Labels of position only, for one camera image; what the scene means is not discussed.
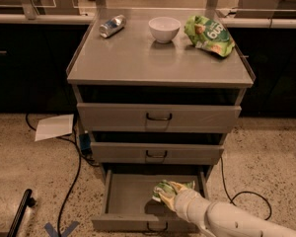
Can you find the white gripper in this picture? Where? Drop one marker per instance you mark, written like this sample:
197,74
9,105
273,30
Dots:
184,199

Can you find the small green jalapeno chip bag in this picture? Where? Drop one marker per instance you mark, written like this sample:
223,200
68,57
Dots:
164,188

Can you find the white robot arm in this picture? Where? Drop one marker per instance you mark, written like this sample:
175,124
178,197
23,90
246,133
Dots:
214,218

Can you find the bottom grey drawer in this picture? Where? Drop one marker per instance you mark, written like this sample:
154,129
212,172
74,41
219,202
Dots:
128,204

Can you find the grey drawer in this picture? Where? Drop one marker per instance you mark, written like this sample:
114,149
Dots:
156,153
158,118
128,204

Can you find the middle grey drawer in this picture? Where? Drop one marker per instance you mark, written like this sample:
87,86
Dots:
156,153

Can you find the grey metal drawer cabinet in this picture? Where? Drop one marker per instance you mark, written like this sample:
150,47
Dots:
131,67

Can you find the top grey drawer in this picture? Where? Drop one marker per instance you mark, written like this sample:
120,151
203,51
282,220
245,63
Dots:
158,118

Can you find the large green chip bag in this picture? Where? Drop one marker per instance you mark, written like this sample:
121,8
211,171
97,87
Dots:
209,35

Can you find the long background counter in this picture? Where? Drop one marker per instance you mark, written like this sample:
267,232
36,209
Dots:
86,20

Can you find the blue power adapter box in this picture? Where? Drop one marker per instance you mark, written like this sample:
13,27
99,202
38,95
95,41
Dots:
85,144

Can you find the white paper sheet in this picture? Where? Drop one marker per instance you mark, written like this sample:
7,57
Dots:
54,127

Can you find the black bar lower left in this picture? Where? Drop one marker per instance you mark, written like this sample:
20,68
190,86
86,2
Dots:
26,201

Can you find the white ceramic bowl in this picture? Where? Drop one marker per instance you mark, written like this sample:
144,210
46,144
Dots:
164,29

